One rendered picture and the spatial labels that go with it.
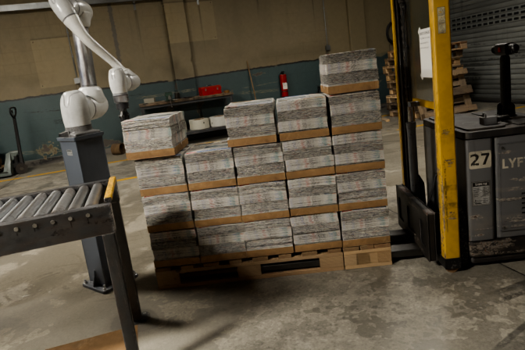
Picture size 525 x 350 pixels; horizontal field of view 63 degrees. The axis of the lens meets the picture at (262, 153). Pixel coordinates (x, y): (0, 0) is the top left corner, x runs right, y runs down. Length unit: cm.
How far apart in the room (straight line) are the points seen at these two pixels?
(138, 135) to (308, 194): 104
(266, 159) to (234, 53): 698
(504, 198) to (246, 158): 144
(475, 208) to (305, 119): 106
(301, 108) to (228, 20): 707
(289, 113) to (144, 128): 83
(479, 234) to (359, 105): 98
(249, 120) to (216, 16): 701
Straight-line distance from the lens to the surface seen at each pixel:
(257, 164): 252
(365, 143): 255
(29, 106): 935
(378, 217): 269
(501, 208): 274
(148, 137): 257
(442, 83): 243
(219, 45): 934
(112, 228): 188
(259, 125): 248
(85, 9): 307
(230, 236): 267
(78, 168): 286
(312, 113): 249
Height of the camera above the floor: 125
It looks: 11 degrees down
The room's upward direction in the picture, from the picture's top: 7 degrees counter-clockwise
